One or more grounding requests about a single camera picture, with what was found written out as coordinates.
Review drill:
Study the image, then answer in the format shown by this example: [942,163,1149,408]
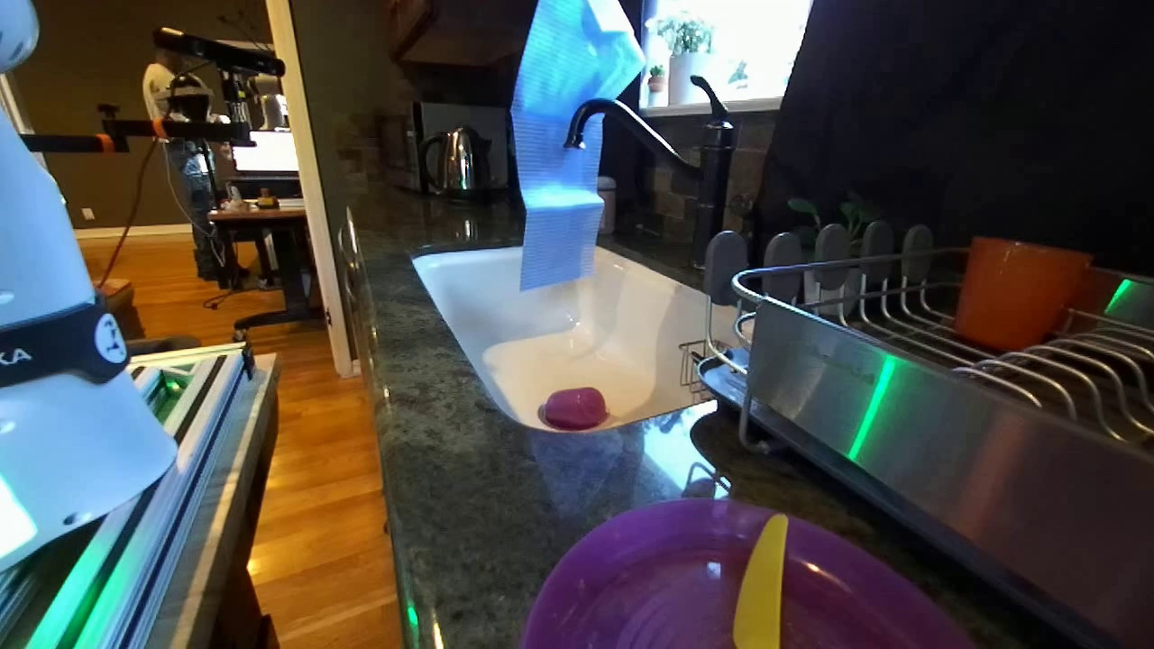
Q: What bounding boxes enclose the right dark curtain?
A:
[751,0,1154,275]

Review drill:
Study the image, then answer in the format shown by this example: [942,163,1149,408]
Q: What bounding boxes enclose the yellow plastic utensil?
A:
[732,514,790,649]

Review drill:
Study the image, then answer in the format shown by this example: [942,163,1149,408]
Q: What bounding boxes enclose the black kitchen faucet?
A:
[563,75,735,268]

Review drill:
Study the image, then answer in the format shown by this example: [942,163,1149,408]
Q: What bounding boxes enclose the person in background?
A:
[139,51,239,288]

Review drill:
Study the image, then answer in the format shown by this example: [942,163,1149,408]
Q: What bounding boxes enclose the steel kettle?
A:
[423,126,490,198]

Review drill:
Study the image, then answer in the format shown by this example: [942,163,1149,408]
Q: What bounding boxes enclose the purple plastic plate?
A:
[520,500,974,649]

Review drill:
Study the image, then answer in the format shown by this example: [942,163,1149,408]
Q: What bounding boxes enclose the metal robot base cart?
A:
[0,342,276,649]

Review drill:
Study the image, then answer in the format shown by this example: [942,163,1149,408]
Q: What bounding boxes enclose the white sink basin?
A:
[413,247,735,434]

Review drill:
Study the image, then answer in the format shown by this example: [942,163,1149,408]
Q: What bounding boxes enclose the blue cloth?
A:
[513,0,645,288]

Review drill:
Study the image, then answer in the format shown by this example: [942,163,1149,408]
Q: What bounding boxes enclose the purple object in sink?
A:
[537,385,608,428]

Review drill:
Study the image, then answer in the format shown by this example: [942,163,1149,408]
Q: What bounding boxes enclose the wooden table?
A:
[207,208,325,334]

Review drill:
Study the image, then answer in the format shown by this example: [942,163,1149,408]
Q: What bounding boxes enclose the orange cup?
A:
[955,239,1092,349]

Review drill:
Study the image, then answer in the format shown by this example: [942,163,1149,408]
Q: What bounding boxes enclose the white potted plant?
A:
[652,14,714,105]

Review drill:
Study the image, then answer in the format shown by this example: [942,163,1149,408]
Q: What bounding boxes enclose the steel dish rack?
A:
[698,224,1154,649]

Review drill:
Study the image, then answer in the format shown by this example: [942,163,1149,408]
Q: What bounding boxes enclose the camera tripod rig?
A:
[22,25,284,150]

